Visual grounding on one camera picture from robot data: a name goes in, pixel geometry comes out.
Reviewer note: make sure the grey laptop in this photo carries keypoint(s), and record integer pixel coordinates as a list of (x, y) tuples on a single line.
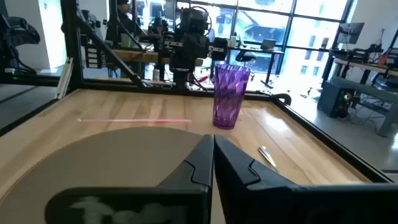
[(268, 44)]

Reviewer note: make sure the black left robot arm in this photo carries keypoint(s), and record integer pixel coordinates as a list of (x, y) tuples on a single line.
[(194, 20)]

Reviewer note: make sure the dark computer tower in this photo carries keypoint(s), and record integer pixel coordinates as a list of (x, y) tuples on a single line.
[(332, 99)]

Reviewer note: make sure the black office desk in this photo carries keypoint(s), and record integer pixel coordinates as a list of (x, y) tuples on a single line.
[(264, 52)]

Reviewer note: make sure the purple faceted plastic cup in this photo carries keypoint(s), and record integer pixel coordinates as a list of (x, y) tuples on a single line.
[(230, 99)]

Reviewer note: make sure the silver metal fork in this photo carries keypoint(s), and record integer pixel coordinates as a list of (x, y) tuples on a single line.
[(266, 156)]

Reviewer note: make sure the round grey placemat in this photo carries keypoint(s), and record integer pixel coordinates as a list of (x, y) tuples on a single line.
[(93, 161)]

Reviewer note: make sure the wooden top desk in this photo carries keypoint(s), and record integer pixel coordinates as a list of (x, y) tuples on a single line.
[(140, 56)]

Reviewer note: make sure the person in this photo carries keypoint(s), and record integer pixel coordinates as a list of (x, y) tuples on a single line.
[(124, 21)]

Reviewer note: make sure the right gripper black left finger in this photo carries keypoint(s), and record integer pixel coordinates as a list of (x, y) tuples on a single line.
[(199, 174)]

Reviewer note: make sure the pink drinking straw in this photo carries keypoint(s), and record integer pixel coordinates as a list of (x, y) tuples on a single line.
[(133, 120)]

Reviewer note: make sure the black machine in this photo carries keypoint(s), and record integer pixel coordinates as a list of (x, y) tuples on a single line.
[(18, 34)]

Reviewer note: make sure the white flat bar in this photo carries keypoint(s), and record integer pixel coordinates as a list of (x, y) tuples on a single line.
[(64, 77)]

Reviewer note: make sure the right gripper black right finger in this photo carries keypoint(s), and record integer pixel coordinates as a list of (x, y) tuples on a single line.
[(236, 186)]

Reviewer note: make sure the wooden top workbench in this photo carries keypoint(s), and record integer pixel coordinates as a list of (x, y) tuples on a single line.
[(367, 66)]

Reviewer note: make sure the green cup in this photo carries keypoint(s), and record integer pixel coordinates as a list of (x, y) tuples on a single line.
[(126, 40)]

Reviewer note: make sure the black aluminium table frame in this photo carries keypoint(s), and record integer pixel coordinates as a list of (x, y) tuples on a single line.
[(73, 46)]

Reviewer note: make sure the black office chair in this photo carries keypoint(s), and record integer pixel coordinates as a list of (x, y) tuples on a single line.
[(245, 56)]

